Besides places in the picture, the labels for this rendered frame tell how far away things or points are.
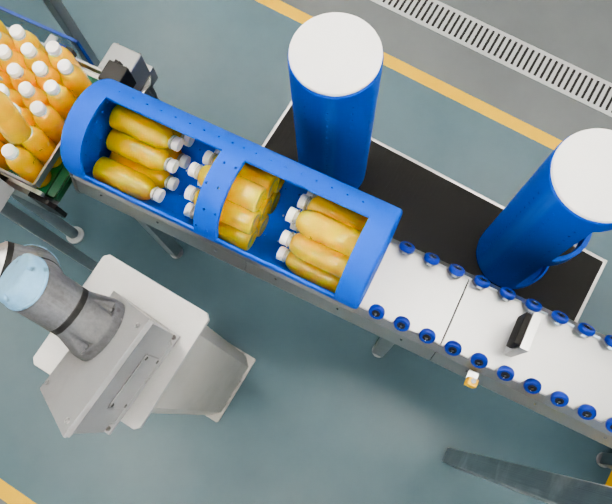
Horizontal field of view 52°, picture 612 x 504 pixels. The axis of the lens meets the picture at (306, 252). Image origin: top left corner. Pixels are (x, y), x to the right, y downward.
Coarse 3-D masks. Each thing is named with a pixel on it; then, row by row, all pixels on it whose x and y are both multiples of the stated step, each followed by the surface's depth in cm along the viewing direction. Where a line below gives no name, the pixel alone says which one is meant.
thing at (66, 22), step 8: (48, 0) 197; (56, 0) 200; (48, 8) 203; (56, 8) 202; (64, 8) 205; (56, 16) 206; (64, 16) 207; (64, 24) 209; (72, 24) 212; (64, 32) 216; (72, 32) 214; (80, 32) 218; (80, 40) 220; (88, 48) 227; (96, 56) 233; (96, 64) 235
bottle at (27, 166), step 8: (24, 152) 176; (8, 160) 174; (16, 160) 174; (24, 160) 175; (32, 160) 178; (16, 168) 176; (24, 168) 177; (32, 168) 179; (40, 168) 183; (24, 176) 181; (32, 176) 182; (48, 176) 189
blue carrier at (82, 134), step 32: (96, 96) 161; (128, 96) 163; (64, 128) 160; (96, 128) 174; (192, 128) 160; (64, 160) 165; (96, 160) 181; (192, 160) 183; (224, 160) 155; (256, 160) 156; (288, 160) 161; (224, 192) 153; (288, 192) 177; (320, 192) 153; (352, 192) 156; (192, 224) 173; (288, 224) 179; (384, 224) 150; (256, 256) 169; (352, 256) 149; (320, 288) 159; (352, 288) 151
